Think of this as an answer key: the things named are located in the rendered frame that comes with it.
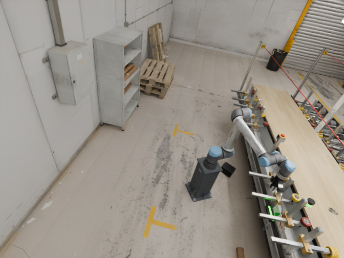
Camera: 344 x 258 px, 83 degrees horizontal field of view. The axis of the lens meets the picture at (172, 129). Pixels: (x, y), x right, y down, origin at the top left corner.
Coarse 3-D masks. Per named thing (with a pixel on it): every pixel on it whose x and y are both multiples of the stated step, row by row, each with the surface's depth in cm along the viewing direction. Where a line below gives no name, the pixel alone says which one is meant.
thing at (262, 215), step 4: (260, 216) 178; (264, 216) 178; (268, 216) 179; (272, 216) 180; (276, 220) 179; (280, 220) 178; (284, 220) 178; (292, 220) 180; (296, 224) 179; (300, 224) 178
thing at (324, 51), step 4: (324, 48) 340; (320, 52) 347; (324, 52) 342; (320, 56) 348; (316, 60) 353; (312, 68) 362; (308, 72) 370; (308, 76) 372; (304, 80) 378; (300, 84) 386; (300, 88) 388; (296, 92) 394
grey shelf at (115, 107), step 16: (112, 32) 301; (128, 32) 315; (96, 48) 283; (112, 48) 271; (128, 48) 344; (96, 64) 291; (112, 64) 286; (128, 64) 377; (112, 80) 302; (128, 80) 328; (112, 96) 321; (128, 96) 361; (112, 112) 341; (128, 112) 387
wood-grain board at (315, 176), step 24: (264, 96) 363; (288, 96) 380; (288, 120) 309; (288, 144) 261; (312, 144) 270; (312, 168) 232; (336, 168) 239; (312, 192) 203; (336, 192) 209; (312, 216) 182; (336, 216) 186; (336, 240) 167
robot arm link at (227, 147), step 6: (240, 108) 205; (246, 108) 206; (246, 114) 203; (246, 120) 210; (234, 126) 217; (234, 132) 220; (240, 132) 221; (228, 138) 229; (234, 138) 225; (222, 144) 243; (228, 144) 232; (228, 150) 236; (228, 156) 242
